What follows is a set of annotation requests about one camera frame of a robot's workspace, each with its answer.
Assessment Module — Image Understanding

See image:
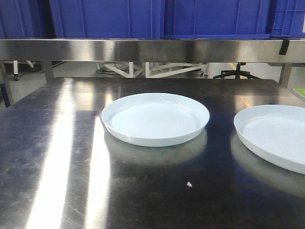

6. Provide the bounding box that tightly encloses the pale blue plate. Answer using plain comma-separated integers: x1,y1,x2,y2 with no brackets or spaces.
101,93,210,147
234,104,305,174

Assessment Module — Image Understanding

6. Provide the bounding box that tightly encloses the steel shelf leg left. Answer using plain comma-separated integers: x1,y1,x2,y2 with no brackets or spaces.
42,61,54,83

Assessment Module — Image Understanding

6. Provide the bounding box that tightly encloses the steel shelf leg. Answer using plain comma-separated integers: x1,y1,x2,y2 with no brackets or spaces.
279,63,292,88
42,61,54,83

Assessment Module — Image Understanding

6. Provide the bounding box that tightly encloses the steel shelf leg right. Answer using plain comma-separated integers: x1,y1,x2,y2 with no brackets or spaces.
279,63,292,88

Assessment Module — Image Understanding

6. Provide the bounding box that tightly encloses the black office chair base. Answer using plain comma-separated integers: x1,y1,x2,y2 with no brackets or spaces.
213,62,259,79

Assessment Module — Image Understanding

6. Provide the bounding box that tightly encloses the blue plastic crate right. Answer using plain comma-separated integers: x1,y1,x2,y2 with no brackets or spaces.
164,0,270,40

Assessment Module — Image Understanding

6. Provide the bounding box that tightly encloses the blue plastic crate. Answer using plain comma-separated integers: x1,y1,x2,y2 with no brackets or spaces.
50,0,165,40
0,0,55,39
164,0,270,40

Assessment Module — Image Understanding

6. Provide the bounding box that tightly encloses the blue plastic crate centre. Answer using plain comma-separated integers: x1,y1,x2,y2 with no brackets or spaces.
50,0,165,40

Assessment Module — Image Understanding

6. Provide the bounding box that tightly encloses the white cart leg with caster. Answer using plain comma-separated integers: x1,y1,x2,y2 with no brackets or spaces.
13,61,36,81

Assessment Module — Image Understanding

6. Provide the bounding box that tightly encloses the black tape strip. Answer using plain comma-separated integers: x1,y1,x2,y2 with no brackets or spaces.
278,39,290,55

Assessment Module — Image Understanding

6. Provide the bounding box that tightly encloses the blue plastic crate left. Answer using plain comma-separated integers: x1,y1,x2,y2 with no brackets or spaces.
0,0,55,39

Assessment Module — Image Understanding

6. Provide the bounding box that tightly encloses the white metal frame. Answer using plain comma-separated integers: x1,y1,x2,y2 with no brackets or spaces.
96,62,209,78

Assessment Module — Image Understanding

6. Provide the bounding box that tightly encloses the stainless steel shelf rail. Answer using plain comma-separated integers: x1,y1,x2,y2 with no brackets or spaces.
0,39,305,63

